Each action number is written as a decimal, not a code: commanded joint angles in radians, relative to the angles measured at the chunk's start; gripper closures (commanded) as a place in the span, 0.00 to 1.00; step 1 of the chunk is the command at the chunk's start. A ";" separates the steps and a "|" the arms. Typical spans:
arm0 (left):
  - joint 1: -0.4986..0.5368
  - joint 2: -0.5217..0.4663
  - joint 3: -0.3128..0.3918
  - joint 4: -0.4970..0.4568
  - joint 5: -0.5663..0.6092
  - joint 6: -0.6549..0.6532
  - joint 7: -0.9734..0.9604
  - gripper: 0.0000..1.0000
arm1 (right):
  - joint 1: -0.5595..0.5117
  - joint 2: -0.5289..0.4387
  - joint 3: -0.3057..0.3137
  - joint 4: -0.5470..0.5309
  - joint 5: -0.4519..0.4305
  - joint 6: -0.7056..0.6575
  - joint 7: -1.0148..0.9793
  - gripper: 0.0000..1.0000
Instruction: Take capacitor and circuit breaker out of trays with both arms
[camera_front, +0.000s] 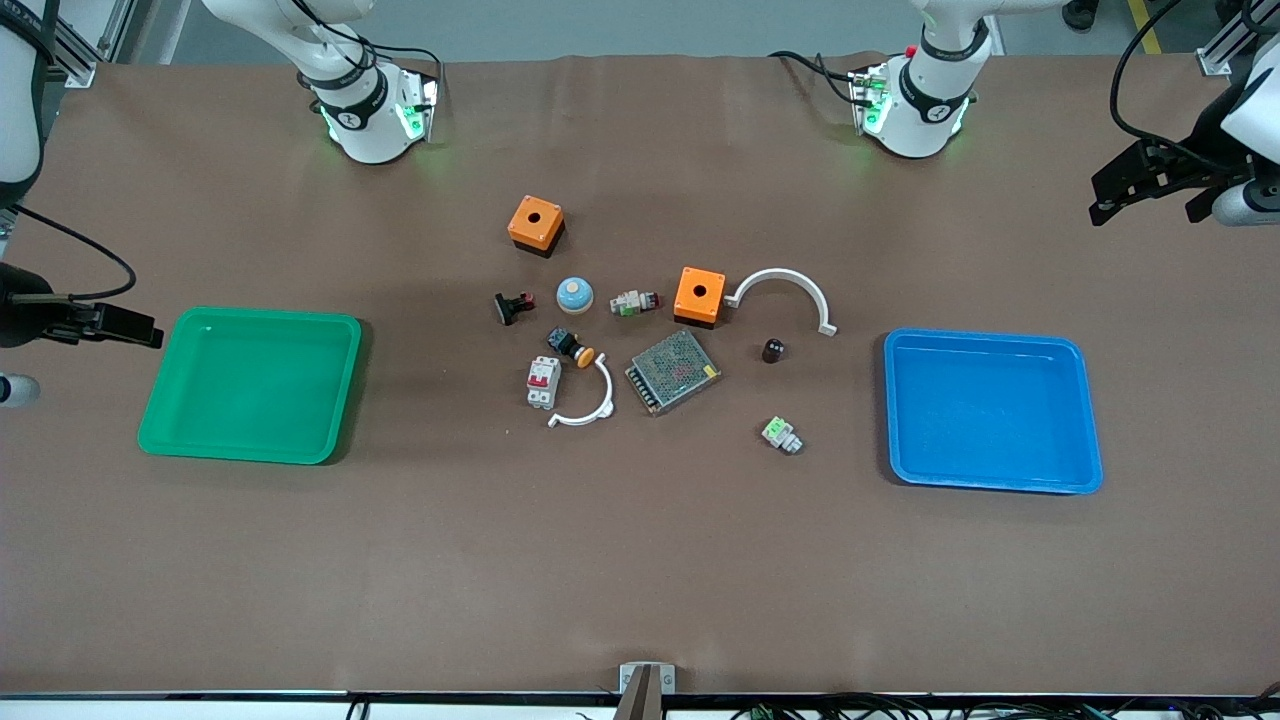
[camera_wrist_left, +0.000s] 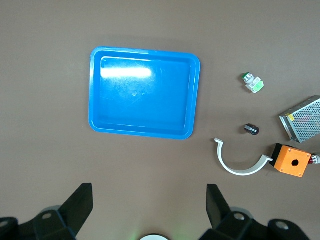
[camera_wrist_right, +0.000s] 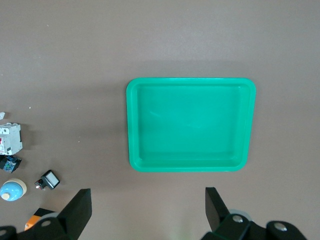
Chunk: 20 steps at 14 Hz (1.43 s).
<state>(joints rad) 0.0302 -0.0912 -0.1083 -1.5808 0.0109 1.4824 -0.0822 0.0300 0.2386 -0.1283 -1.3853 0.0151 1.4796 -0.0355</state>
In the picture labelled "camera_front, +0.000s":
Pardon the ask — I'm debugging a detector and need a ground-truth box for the black cable bundle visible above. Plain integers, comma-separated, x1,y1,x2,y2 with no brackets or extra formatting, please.
730,688,1280,720

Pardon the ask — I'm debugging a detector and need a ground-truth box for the black orange push button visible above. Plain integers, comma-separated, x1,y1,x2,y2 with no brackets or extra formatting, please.
546,327,597,369

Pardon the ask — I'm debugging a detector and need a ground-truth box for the small white arc bracket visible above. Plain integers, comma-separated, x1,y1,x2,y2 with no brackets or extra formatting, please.
547,357,615,429

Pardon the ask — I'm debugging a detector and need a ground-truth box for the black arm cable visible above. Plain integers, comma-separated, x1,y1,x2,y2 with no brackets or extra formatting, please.
1109,0,1216,171
15,205,138,301

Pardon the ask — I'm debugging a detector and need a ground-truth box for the black base cable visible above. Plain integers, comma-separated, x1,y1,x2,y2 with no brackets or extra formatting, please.
768,50,866,106
295,0,446,111

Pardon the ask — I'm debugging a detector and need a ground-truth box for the blue plastic tray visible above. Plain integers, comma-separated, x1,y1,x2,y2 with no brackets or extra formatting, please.
883,328,1104,496

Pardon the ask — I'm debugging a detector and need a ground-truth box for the large white arc bracket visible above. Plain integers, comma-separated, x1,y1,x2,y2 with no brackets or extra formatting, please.
724,268,839,338

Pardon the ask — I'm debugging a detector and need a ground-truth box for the aluminium frame profile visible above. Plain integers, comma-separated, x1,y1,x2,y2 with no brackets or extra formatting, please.
1197,0,1280,76
40,0,136,89

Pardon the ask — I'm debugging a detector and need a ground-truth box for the orange black button box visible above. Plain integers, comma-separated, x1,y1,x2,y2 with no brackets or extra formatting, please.
507,195,567,259
673,266,728,329

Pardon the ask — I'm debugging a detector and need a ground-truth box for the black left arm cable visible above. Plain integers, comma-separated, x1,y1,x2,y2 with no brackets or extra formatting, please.
1109,0,1216,171

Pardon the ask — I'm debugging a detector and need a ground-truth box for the grey red circuit breaker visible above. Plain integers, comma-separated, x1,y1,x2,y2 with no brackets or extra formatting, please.
527,355,562,410

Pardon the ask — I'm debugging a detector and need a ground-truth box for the metal mesh power supply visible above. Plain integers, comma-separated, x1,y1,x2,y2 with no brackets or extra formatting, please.
625,330,722,417

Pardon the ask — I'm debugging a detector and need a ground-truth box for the black left base cable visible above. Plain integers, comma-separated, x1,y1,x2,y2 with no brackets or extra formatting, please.
768,50,866,106

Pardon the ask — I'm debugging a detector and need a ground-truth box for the black right base cable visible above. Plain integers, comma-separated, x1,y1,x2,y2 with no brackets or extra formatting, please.
295,0,446,111

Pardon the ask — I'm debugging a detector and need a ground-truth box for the green plastic tray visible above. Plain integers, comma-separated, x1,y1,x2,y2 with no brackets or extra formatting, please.
137,306,363,466

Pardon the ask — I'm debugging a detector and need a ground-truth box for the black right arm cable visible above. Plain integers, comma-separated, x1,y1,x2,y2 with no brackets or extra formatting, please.
15,205,138,301

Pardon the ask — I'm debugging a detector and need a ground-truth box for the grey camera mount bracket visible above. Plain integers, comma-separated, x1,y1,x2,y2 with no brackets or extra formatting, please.
613,662,677,720

